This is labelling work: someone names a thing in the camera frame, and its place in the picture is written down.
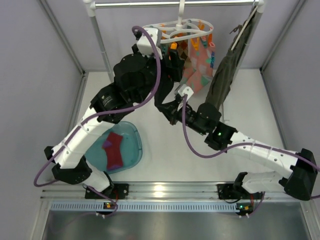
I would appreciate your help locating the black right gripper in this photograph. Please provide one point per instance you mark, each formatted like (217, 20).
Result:
(173, 110)

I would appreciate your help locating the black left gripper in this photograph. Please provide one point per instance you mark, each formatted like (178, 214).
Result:
(173, 62)

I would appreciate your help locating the black sock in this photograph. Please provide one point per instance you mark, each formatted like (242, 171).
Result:
(165, 87)

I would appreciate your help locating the white clip hanger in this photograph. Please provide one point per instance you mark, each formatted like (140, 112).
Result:
(192, 29)

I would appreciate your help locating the maroon sock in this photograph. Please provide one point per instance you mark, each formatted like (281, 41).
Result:
(111, 146)

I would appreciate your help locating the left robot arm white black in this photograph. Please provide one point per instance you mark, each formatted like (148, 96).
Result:
(138, 78)

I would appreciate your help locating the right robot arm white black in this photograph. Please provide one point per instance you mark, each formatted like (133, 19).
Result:
(291, 172)

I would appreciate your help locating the white garment hanger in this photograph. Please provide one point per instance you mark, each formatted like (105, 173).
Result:
(243, 27)

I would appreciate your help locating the orange clothes peg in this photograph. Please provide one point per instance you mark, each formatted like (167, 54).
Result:
(173, 46)

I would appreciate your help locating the beige argyle sock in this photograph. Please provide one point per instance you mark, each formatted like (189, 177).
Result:
(183, 51)

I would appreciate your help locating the pink patterned sock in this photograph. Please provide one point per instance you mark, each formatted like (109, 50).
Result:
(202, 56)

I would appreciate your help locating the olive green hanging garment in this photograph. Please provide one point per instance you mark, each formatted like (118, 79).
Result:
(221, 83)

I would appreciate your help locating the teal plastic basin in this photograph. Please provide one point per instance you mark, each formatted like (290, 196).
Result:
(131, 148)

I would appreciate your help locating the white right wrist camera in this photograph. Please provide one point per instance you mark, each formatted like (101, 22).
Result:
(184, 90)

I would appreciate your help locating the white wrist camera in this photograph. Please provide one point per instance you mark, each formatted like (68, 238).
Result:
(148, 40)
(184, 90)

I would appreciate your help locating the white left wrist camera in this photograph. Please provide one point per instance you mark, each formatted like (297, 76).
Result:
(148, 40)

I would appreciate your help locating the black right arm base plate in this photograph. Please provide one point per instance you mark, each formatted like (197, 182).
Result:
(230, 191)

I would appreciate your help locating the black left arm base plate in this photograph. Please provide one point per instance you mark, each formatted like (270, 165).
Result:
(119, 192)

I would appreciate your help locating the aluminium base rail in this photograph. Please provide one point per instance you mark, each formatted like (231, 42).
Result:
(158, 191)

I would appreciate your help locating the grey slotted cable duct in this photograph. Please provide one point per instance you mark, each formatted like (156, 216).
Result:
(136, 206)

